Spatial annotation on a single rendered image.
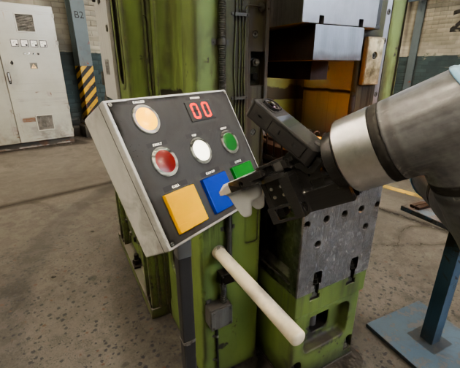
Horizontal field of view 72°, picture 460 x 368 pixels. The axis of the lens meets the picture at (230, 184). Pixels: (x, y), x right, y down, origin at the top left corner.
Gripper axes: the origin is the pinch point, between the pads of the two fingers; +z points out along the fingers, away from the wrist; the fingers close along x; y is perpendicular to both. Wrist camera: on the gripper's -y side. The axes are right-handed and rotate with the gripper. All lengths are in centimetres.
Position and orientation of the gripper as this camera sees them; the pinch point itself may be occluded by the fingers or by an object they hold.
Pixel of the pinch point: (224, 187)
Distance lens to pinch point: 51.1
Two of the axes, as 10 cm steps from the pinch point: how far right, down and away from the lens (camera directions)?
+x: 5.9, -2.8, 7.5
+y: 4.0, 9.2, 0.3
